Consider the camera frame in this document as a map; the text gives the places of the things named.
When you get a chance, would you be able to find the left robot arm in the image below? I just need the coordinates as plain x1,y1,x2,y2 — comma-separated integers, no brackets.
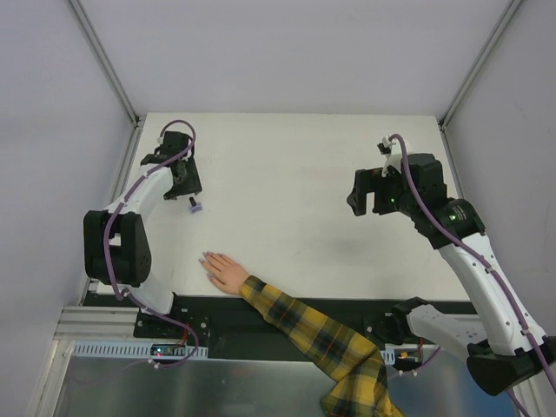
83,131,202,338

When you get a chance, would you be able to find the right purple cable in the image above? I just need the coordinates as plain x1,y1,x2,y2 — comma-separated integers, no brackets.
388,133,556,417

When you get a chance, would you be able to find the left aluminium frame post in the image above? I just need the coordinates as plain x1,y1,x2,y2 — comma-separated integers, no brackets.
65,0,141,127

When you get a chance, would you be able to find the right aluminium frame post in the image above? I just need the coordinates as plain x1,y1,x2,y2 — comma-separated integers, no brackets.
438,0,526,132

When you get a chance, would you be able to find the white cable duct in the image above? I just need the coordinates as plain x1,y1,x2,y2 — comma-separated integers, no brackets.
73,341,209,361

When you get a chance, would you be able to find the purple nail polish bottle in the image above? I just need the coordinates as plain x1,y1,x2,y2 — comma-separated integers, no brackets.
189,202,203,214

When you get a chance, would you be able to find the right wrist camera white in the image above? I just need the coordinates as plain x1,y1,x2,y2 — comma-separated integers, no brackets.
378,134,403,177

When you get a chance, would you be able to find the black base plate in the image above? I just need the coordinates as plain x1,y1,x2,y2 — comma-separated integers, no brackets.
85,294,418,361

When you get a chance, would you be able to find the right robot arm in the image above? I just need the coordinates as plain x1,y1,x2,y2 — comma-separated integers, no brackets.
347,154,555,396

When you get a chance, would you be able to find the yellow plaid sleeve forearm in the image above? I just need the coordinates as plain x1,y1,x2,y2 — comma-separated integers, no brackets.
240,276,402,416

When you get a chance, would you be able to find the aluminium frame post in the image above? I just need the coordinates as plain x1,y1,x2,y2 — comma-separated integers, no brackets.
65,0,141,127
438,0,526,132

